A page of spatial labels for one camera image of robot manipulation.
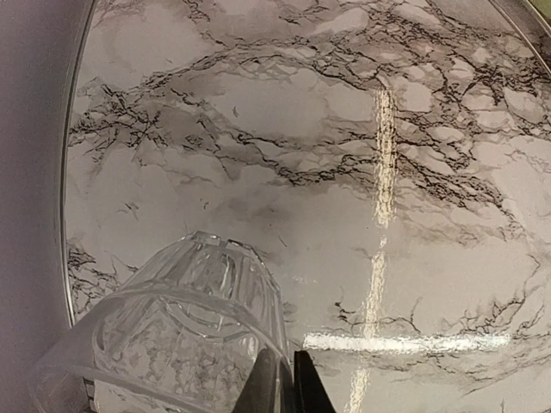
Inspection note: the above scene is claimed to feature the clear glass front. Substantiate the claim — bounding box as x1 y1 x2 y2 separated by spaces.
29 231 289 412

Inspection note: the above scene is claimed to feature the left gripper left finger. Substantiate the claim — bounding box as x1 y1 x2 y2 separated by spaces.
232 348 293 413

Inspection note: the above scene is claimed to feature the wire dish rack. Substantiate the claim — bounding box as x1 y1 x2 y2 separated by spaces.
496 0 550 74

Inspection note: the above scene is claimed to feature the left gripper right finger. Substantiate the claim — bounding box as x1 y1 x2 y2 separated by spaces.
294 350 336 413

